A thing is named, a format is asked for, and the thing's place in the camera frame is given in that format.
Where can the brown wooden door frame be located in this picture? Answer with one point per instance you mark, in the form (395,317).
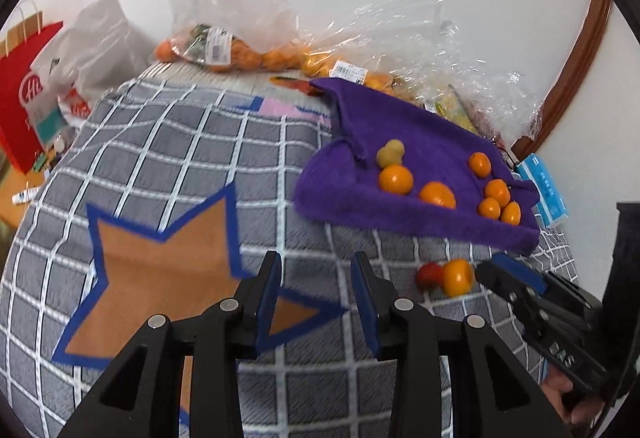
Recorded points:
(580,63)

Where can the person's right hand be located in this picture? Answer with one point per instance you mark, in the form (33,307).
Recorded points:
(552,385)

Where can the white marker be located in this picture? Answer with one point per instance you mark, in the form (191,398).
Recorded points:
(24,195)

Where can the purple towel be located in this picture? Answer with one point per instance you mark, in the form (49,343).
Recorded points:
(435,138)

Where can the yellow snack packet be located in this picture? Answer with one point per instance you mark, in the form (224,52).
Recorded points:
(452,110)

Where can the printed white plastic bag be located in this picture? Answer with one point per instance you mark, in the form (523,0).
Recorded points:
(50,113)

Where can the large orange mandarin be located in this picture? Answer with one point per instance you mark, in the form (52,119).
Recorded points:
(437,194)

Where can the small red fruit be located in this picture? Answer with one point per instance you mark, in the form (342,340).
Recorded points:
(430,275)

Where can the yellow-green fruit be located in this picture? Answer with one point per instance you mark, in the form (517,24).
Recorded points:
(390,153)

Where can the crumpled clear plastic bag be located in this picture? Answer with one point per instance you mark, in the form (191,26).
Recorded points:
(495,88)

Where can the light printed sheet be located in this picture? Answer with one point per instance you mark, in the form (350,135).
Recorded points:
(250,85)

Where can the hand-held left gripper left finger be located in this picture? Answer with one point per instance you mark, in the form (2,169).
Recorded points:
(265,305)

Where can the red paper bag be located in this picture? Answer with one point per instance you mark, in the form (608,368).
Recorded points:
(20,118)

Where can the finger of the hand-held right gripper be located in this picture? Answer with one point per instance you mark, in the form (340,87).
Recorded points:
(520,273)
(505,288)

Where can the grey checked star blanket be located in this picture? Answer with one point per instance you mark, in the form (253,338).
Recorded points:
(175,158)

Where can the blue tissue pack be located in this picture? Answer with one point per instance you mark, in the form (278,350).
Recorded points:
(545,190)

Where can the small orange mandarin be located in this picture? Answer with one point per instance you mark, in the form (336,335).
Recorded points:
(511,213)

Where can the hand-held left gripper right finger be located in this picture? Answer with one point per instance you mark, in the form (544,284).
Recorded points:
(362,313)

